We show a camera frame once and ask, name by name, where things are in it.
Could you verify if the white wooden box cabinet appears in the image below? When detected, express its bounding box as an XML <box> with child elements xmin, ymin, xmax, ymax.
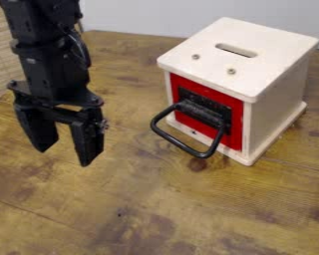
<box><xmin>151</xmin><ymin>17</ymin><xmax>319</xmax><ymax>165</ymax></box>

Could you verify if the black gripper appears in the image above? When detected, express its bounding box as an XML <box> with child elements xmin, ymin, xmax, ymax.
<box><xmin>8</xmin><ymin>38</ymin><xmax>106</xmax><ymax>166</ymax></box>

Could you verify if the black metal drawer handle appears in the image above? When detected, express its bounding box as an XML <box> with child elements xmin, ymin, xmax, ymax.
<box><xmin>150</xmin><ymin>100</ymin><xmax>228</xmax><ymax>159</ymax></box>

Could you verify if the red drawer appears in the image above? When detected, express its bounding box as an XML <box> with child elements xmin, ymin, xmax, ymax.
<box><xmin>169</xmin><ymin>74</ymin><xmax>244</xmax><ymax>150</ymax></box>

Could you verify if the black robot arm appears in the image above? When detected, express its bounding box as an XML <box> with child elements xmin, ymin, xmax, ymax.
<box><xmin>0</xmin><ymin>0</ymin><xmax>107</xmax><ymax>166</ymax></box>

